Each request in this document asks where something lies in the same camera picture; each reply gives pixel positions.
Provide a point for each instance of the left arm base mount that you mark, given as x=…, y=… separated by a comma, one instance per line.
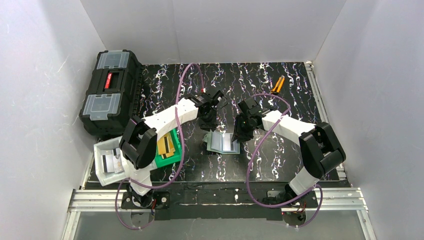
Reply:
x=147, y=204

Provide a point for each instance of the green plastic bin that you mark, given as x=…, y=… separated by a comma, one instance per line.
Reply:
x=177, y=156

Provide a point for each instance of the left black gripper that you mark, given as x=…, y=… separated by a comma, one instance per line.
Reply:
x=208, y=118

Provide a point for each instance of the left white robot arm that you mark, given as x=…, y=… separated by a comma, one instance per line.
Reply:
x=138, y=143

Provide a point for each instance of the aluminium frame rail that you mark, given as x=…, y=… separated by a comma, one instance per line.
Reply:
x=209, y=201

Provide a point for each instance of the white bin with silver cards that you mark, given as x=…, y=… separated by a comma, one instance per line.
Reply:
x=106, y=179

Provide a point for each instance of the gold credit cards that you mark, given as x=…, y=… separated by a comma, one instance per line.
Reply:
x=165, y=146

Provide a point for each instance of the silver credit cards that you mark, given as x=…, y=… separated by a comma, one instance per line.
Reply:
x=111, y=161

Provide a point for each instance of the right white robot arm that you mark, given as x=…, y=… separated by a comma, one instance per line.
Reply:
x=321, y=150

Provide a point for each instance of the black toolbox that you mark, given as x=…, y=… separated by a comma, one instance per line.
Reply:
x=110, y=97

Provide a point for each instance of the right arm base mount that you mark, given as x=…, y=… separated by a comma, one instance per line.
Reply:
x=297, y=213

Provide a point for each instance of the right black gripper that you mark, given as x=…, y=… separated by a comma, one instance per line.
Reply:
x=238, y=133

